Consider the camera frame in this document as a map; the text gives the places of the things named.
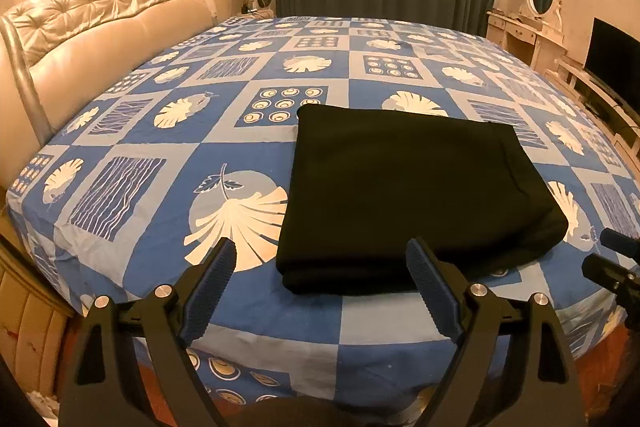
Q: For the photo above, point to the black flat television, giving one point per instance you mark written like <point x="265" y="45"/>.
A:
<point x="615" y="57"/>

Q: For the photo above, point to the black pants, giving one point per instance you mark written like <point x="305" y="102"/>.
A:
<point x="400" y="187"/>

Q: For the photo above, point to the cream television stand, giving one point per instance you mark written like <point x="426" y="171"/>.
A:
<point x="575" y="82"/>

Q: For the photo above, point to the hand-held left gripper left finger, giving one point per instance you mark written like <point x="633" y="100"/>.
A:
<point x="210" y="292"/>

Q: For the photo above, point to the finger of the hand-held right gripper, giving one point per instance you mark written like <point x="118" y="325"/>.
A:
<point x="617" y="241"/>
<point x="607" y="274"/>

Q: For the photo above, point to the bed with blue patterned sheet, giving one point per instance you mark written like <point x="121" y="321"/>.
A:
<point x="150" y="147"/>

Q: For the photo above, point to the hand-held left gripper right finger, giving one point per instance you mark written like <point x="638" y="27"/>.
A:
<point x="435" y="292"/>

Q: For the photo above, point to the cream dressing table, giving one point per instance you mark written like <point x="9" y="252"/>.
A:
<point x="520" y="42"/>

